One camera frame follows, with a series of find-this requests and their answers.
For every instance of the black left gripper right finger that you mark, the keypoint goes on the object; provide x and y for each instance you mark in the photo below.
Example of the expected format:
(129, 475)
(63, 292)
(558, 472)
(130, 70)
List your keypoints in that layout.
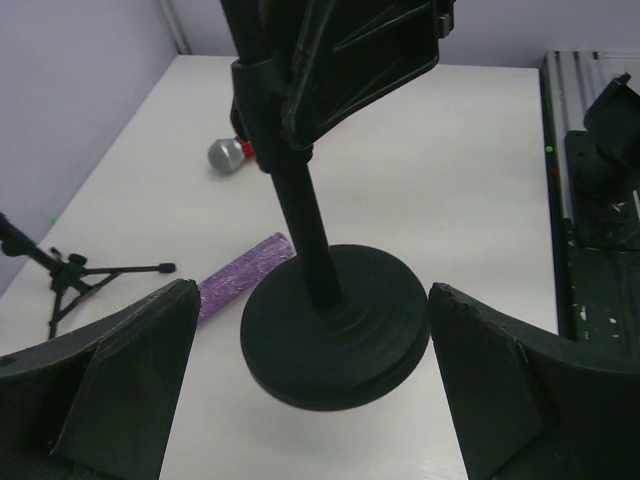
(529, 404)

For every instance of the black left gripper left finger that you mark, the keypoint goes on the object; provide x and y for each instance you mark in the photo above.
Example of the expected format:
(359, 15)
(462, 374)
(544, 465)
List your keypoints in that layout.
(99, 402)

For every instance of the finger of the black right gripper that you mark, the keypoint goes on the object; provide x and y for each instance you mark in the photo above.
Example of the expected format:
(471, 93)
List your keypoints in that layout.
(349, 54)

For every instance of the black tripod shock-mount stand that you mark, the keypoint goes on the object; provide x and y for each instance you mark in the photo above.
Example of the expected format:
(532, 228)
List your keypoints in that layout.
(72, 281)

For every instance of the red glitter microphone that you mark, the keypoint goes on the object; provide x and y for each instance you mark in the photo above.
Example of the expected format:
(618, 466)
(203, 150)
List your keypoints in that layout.
(226, 156)

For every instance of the round-base mic stand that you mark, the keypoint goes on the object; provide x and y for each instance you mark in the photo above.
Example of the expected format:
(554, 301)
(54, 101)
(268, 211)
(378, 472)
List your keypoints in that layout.
(336, 326)

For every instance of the purple glitter microphone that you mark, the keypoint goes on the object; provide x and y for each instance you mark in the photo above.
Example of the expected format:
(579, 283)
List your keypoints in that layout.
(227, 284)

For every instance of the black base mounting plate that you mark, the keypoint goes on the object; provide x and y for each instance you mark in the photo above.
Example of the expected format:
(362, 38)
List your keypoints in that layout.
(600, 290)

